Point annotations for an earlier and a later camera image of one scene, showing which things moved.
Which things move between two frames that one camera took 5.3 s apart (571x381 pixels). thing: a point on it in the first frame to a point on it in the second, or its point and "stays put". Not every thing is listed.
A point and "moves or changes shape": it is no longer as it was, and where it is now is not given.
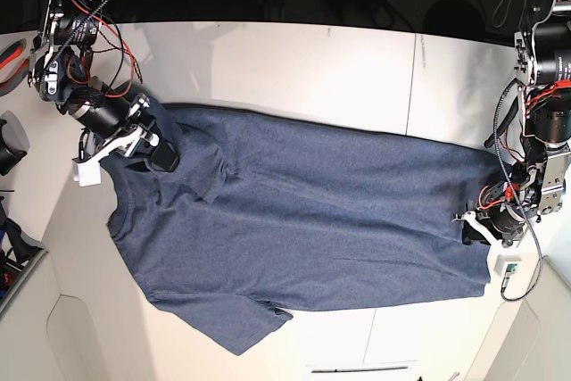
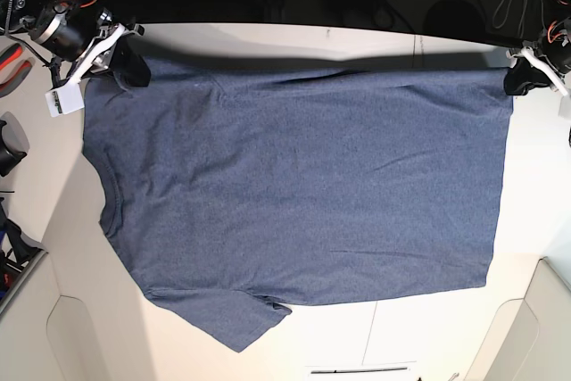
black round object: [14, 142] stays put
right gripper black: [500, 222] to [555, 46]
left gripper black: [119, 120] to [67, 31]
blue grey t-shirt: [264, 215] moves or changes shape
